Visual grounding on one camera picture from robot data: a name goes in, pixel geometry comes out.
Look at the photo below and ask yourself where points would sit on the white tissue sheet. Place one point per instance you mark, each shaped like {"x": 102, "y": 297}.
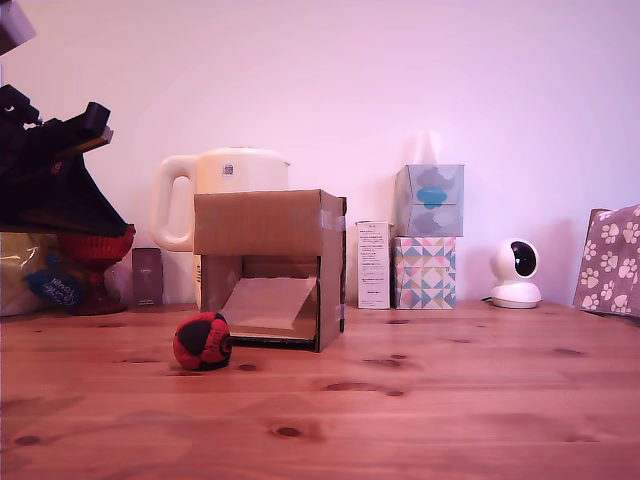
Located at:
{"x": 426, "y": 150}

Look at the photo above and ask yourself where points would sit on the plastic wrapped paper towel pack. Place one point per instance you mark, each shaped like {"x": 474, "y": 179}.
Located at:
{"x": 25, "y": 270}

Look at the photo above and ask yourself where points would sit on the small white round camera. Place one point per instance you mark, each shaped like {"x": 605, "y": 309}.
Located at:
{"x": 515, "y": 270}

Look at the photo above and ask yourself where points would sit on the red glass goblet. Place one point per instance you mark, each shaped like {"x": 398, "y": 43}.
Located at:
{"x": 95, "y": 260}

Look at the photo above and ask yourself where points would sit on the white plastic kettle jug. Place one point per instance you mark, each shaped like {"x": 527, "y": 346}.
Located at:
{"x": 240, "y": 170}

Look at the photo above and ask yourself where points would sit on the tall white printed carton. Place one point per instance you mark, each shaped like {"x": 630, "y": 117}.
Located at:
{"x": 373, "y": 265}

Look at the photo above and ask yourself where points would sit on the small dark purple box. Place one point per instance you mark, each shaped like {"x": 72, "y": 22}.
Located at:
{"x": 147, "y": 277}

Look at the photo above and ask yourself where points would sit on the pale grey camera box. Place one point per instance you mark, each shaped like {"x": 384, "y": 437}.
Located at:
{"x": 15, "y": 22}

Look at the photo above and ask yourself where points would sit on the cardboard dice tower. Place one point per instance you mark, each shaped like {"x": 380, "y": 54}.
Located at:
{"x": 260, "y": 220}

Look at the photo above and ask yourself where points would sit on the paw print fabric bag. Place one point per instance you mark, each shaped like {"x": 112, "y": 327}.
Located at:
{"x": 610, "y": 260}

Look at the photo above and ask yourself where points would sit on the geometric pattern tissue box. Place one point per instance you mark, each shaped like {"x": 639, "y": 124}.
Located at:
{"x": 424, "y": 272}

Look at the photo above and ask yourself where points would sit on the red and black footbag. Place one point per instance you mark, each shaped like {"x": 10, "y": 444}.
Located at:
{"x": 200, "y": 345}

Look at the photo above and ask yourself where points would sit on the cloud print tissue box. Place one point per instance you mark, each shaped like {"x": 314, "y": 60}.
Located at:
{"x": 430, "y": 200}

